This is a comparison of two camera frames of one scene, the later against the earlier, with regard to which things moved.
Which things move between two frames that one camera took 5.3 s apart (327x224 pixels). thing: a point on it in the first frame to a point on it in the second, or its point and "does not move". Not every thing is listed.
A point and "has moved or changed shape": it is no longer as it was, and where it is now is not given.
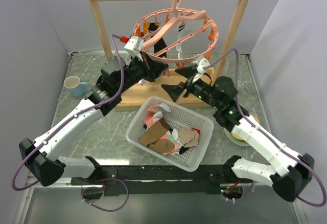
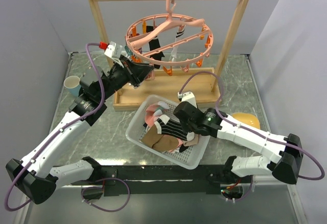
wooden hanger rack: (200, 84) does not move
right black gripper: (174, 90) to (186, 127)
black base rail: (148, 179) does not move
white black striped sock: (182, 25) to (173, 53)
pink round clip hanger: (177, 36) has moved or changed shape
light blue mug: (76, 88) does not move
